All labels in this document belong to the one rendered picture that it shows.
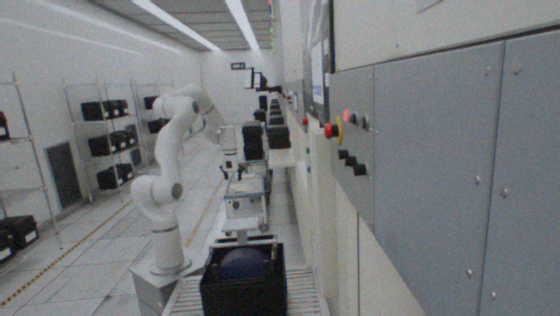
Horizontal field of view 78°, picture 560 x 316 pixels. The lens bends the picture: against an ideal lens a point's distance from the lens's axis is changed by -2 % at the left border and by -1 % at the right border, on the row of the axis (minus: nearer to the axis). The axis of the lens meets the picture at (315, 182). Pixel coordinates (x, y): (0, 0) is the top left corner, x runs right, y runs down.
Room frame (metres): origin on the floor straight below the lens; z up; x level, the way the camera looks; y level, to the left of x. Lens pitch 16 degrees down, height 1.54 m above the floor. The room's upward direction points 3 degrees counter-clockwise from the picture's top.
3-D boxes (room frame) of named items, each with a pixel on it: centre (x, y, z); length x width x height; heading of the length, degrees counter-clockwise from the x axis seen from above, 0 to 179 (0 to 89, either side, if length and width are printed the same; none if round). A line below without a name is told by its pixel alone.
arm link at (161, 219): (1.46, 0.72, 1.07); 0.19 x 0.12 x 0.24; 71
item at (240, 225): (1.13, 0.27, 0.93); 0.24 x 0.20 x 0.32; 94
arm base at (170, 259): (1.45, 0.69, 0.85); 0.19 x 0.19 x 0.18
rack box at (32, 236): (3.04, 2.87, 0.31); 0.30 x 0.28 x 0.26; 10
